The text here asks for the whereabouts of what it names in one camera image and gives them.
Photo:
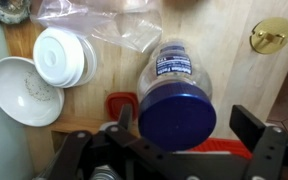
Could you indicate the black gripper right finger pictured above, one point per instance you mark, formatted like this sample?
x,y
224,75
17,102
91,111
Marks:
x,y
270,150

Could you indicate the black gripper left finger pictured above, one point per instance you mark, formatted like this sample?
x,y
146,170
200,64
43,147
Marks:
x,y
80,146

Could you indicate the dark blue bottle lid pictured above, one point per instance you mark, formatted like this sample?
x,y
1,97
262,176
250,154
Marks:
x,y
177,116

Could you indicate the orange ridged lid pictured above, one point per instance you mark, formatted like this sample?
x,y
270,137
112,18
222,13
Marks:
x,y
224,146

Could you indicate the red container lid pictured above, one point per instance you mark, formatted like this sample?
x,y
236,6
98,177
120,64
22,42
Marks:
x,y
115,105

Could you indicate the white round container lid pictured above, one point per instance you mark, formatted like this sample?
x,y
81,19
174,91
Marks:
x,y
57,56

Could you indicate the clear plastic bottle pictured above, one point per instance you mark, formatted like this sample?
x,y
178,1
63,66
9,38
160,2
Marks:
x,y
174,63

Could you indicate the wooden butcher block table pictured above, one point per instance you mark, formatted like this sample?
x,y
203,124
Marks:
x,y
237,83

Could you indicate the white ceramic bowl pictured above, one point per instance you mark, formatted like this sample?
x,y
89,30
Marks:
x,y
20,93

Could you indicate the small gold jar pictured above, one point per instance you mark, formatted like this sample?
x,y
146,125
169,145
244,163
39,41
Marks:
x,y
270,35

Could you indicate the clear plastic bag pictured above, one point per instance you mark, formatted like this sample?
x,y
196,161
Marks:
x,y
117,23

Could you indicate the silver speckled dish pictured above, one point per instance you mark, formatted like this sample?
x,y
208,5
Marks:
x,y
7,10

